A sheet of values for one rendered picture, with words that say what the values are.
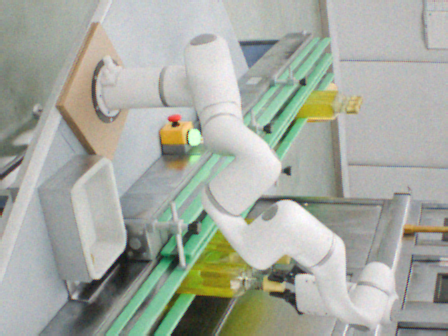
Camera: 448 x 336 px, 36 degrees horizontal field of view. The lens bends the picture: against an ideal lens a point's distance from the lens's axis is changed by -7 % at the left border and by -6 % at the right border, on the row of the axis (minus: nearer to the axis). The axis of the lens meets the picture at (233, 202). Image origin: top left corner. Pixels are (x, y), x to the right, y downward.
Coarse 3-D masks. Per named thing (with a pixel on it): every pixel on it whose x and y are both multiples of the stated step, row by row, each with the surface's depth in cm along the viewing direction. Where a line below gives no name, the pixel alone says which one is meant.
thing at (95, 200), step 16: (96, 176) 159; (112, 176) 158; (80, 192) 159; (96, 192) 161; (112, 192) 160; (80, 208) 159; (96, 208) 163; (112, 208) 162; (80, 224) 146; (96, 224) 165; (112, 224) 164; (96, 240) 166; (112, 240) 165; (96, 256) 160; (112, 256) 160; (96, 272) 154
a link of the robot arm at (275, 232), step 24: (216, 216) 137; (240, 216) 142; (264, 216) 134; (288, 216) 131; (312, 216) 135; (240, 240) 136; (264, 240) 133; (288, 240) 132; (312, 240) 133; (264, 264) 136; (312, 264) 136
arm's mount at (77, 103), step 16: (96, 32) 161; (80, 48) 158; (96, 48) 161; (112, 48) 168; (80, 64) 155; (96, 64) 162; (80, 80) 155; (96, 80) 162; (64, 96) 151; (80, 96) 156; (64, 112) 152; (80, 112) 156; (96, 112) 163; (128, 112) 178; (80, 128) 157; (96, 128) 163; (112, 128) 171; (96, 144) 164; (112, 144) 171; (112, 160) 171
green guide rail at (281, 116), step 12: (324, 60) 307; (312, 72) 292; (300, 84) 279; (312, 84) 279; (288, 96) 267; (300, 96) 265; (288, 108) 254; (276, 120) 245; (264, 132) 236; (276, 132) 234; (204, 216) 187; (204, 228) 180; (192, 240) 175; (168, 252) 172; (192, 252) 170
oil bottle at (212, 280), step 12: (204, 264) 172; (192, 276) 168; (204, 276) 168; (216, 276) 167; (228, 276) 166; (240, 276) 166; (180, 288) 171; (192, 288) 170; (204, 288) 169; (216, 288) 168; (228, 288) 167; (240, 288) 166
